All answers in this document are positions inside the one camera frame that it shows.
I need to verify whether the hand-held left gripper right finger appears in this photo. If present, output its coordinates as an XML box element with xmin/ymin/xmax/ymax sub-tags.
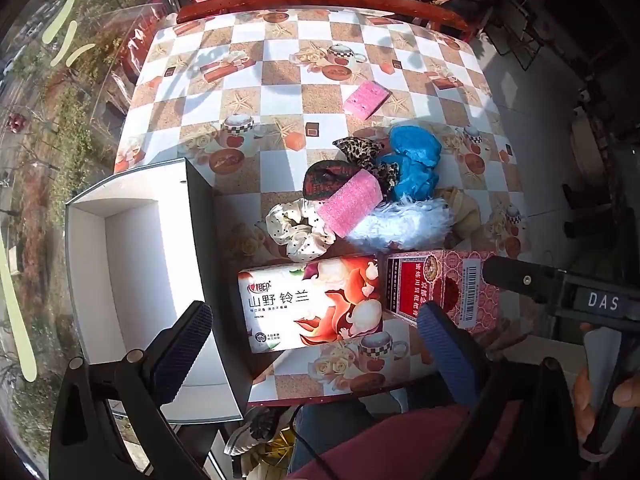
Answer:
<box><xmin>416</xmin><ymin>302</ymin><xmax>593</xmax><ymax>480</ymax></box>

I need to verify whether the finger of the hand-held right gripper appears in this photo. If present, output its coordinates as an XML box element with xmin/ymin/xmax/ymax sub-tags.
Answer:
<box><xmin>481</xmin><ymin>256</ymin><xmax>568</xmax><ymax>303</ymax></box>

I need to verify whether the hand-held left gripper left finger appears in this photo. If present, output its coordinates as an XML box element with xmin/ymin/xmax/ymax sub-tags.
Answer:
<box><xmin>47</xmin><ymin>301</ymin><xmax>216</xmax><ymax>480</ymax></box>

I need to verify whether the blue crinkled cloth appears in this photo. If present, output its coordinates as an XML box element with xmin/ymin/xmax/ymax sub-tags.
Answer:
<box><xmin>376</xmin><ymin>125</ymin><xmax>443</xmax><ymax>203</ymax></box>

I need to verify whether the pink sponge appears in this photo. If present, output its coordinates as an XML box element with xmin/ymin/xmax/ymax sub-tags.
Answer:
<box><xmin>316</xmin><ymin>170</ymin><xmax>383</xmax><ymax>237</ymax></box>
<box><xmin>341</xmin><ymin>80</ymin><xmax>392</xmax><ymax>121</ymax></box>

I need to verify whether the person's right hand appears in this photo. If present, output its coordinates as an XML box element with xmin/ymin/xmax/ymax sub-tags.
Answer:
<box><xmin>572</xmin><ymin>366</ymin><xmax>640</xmax><ymax>427</ymax></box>

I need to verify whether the red patterned carton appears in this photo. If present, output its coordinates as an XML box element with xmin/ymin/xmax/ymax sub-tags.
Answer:
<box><xmin>382</xmin><ymin>249</ymin><xmax>501</xmax><ymax>336</ymax></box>

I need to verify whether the white open box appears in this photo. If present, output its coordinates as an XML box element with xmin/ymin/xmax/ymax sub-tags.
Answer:
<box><xmin>65</xmin><ymin>157</ymin><xmax>251</xmax><ymax>423</ymax></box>

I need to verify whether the beige fabric scrunchie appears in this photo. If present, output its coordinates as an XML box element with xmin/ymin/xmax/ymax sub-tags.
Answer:
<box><xmin>440</xmin><ymin>186</ymin><xmax>482</xmax><ymax>238</ymax></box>

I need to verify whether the person's maroon jacket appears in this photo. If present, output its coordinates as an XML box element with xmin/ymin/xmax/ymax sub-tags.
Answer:
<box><xmin>290</xmin><ymin>400</ymin><xmax>521</xmax><ymax>480</ymax></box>

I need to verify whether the grey sneaker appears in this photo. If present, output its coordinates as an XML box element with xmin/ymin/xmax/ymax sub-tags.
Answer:
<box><xmin>222</xmin><ymin>405</ymin><xmax>296</xmax><ymax>456</ymax></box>

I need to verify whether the floral tissue box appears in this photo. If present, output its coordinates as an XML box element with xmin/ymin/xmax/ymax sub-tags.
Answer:
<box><xmin>237</xmin><ymin>255</ymin><xmax>386</xmax><ymax>368</ymax></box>

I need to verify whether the person's jeans leg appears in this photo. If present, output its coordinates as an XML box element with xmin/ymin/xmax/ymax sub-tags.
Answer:
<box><xmin>287</xmin><ymin>395</ymin><xmax>416</xmax><ymax>480</ymax></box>

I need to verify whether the light blue fluffy scrunchie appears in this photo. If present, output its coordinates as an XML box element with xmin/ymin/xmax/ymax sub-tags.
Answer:
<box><xmin>346</xmin><ymin>196</ymin><xmax>457</xmax><ymax>252</ymax></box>

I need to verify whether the cardboard piece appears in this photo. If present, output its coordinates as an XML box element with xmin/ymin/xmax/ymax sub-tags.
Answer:
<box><xmin>570</xmin><ymin>110</ymin><xmax>608</xmax><ymax>176</ymax></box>

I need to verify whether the cream polka dot scrunchie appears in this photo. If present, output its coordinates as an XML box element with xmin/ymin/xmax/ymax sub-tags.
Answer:
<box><xmin>264</xmin><ymin>197</ymin><xmax>337</xmax><ymax>262</ymax></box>

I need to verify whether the leopard print scrunchie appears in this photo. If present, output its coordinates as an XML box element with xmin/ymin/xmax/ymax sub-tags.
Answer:
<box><xmin>334</xmin><ymin>135</ymin><xmax>401</xmax><ymax>200</ymax></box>

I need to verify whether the dark red black scrunchie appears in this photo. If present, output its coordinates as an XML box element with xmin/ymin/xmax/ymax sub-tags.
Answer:
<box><xmin>301</xmin><ymin>159</ymin><xmax>368</xmax><ymax>201</ymax></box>

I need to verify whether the checkered printed tablecloth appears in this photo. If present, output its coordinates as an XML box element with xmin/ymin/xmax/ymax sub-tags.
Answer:
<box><xmin>114</xmin><ymin>4</ymin><xmax>531</xmax><ymax>406</ymax></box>

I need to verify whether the red wooden chair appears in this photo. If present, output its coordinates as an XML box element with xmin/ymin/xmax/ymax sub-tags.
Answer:
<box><xmin>175</xmin><ymin>0</ymin><xmax>473</xmax><ymax>41</ymax></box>

